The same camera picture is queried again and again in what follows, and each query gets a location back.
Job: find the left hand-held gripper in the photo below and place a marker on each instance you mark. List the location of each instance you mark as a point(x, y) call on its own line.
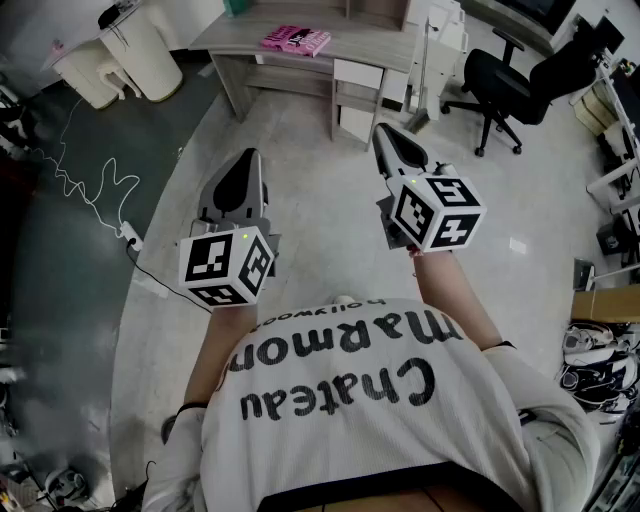
point(220, 265)

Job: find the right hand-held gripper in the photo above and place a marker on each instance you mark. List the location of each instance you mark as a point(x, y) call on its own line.
point(440, 215)

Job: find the pink book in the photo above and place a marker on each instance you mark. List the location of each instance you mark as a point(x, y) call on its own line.
point(295, 40)

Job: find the teal book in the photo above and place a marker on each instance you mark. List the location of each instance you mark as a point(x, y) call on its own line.
point(232, 7)

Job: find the person's left forearm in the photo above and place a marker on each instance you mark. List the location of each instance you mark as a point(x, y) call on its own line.
point(210, 350)

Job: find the person's right forearm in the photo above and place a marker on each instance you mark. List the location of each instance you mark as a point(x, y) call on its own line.
point(450, 300)

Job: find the wooden desk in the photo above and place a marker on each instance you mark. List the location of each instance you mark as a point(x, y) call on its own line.
point(360, 50)

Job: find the black office chair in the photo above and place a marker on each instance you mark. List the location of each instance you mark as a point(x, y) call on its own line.
point(540, 90)

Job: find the white desk with black equipment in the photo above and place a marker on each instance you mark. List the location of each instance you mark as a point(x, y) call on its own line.
point(612, 180)

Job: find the white power strip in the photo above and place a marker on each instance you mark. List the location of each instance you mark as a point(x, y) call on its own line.
point(131, 235)

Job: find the white drawer cabinet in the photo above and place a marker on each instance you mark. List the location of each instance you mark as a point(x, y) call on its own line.
point(450, 30)

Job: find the small grey box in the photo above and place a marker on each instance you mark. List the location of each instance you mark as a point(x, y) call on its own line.
point(584, 274)

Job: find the black computer monitor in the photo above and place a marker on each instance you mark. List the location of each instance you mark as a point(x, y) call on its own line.
point(610, 34)

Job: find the cardboard box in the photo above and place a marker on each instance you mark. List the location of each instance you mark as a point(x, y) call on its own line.
point(610, 302)

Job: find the person's white printed shirt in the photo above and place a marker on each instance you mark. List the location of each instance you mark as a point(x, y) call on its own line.
point(350, 450)

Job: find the black white patterned bag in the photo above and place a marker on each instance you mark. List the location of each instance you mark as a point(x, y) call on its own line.
point(600, 370)

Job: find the white ribbed pedestal table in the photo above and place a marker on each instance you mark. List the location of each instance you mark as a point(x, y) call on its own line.
point(150, 65)

